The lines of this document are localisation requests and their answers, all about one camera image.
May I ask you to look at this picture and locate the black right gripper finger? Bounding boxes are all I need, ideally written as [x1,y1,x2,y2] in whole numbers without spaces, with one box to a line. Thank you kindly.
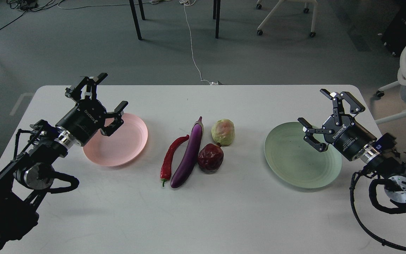
[320,89,365,122]
[297,117,330,152]

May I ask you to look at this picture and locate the white chair base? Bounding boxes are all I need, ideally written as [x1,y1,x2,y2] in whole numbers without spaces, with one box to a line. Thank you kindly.
[256,0,319,38]

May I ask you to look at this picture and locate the green yellow guava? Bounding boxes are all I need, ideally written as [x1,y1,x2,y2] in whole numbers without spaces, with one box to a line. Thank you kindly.
[211,119,235,146]

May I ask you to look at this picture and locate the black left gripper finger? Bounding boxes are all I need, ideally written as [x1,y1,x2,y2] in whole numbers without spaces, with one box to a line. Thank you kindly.
[66,73,108,103]
[100,101,129,137]

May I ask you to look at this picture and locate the black cabinet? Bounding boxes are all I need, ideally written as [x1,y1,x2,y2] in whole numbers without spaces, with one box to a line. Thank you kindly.
[381,0,406,57]

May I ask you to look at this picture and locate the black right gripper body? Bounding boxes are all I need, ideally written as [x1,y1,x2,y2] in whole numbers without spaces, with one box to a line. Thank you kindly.
[322,115,377,161]

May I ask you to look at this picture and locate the purple eggplant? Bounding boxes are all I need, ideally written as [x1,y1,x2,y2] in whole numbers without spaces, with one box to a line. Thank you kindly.
[170,117,204,188]

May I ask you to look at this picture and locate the red chili pepper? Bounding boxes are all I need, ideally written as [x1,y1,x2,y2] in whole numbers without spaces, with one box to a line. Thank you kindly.
[160,135,190,187]

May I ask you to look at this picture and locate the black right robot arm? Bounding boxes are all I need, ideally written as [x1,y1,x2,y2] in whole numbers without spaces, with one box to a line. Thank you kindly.
[298,89,406,215]

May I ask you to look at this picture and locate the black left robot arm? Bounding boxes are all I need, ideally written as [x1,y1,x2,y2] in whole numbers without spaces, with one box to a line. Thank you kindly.
[0,73,128,250]

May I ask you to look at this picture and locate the pink plate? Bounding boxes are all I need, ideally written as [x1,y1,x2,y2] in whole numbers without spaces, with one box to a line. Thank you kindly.
[83,114,148,167]

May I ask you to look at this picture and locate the white floor cable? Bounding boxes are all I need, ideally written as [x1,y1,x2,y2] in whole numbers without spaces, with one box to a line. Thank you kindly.
[179,0,219,86]

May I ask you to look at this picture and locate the black floor cables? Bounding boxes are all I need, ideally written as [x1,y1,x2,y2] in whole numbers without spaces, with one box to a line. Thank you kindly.
[0,0,154,41]

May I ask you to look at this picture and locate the green plate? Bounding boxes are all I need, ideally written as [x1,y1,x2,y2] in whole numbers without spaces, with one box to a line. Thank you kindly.
[264,122,343,189]

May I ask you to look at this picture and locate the red pomegranate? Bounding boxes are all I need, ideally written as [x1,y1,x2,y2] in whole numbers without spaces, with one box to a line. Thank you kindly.
[197,144,224,174]

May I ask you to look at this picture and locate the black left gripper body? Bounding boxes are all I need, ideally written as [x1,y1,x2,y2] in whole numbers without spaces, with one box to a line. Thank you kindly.
[55,100,106,146]

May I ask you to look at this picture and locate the black table legs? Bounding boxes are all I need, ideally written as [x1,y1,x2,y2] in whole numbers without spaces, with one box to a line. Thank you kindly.
[129,0,221,41]

